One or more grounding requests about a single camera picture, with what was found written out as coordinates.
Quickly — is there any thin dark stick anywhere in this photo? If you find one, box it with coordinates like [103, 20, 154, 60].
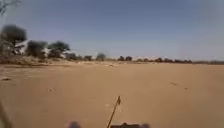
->
[106, 95, 122, 128]

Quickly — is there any sandy dirt ground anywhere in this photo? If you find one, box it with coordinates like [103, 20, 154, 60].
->
[0, 61, 224, 128]

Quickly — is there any robot's own part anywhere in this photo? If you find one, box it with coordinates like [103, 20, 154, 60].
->
[110, 122, 151, 128]

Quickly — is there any dry scrub strip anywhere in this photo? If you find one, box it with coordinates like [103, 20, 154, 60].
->
[0, 53, 111, 66]

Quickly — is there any row of trees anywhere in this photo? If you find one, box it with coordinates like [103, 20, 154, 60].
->
[0, 23, 224, 66]

